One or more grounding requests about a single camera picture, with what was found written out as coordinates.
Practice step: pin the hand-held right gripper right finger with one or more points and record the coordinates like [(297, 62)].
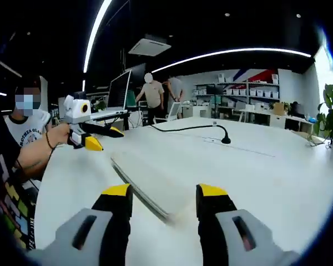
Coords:
[(213, 221)]

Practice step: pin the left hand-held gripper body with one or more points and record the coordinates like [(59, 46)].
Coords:
[(77, 109)]

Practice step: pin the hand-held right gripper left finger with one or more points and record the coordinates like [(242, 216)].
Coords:
[(113, 221)]

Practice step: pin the beige cutlery case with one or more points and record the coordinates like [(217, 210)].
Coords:
[(144, 195)]

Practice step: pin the person's left hand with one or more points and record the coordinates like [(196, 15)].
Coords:
[(61, 134)]

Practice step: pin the white standing desk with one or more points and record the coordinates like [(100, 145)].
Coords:
[(111, 114)]

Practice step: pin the open laptop on stand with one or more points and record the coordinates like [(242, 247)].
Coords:
[(119, 91)]

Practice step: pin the black monitor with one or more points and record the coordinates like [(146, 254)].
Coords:
[(140, 72)]

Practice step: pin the white office chair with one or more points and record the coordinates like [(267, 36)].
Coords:
[(173, 110)]

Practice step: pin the white table power strip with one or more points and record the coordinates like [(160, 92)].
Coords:
[(238, 147)]

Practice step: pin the white ceiling air conditioner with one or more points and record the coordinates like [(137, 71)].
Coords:
[(150, 45)]

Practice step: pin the cardboard box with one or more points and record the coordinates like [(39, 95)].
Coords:
[(279, 109)]

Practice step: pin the shelving with white bins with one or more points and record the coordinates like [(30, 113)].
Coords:
[(247, 92)]

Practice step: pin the green potted plant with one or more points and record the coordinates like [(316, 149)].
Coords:
[(331, 113)]

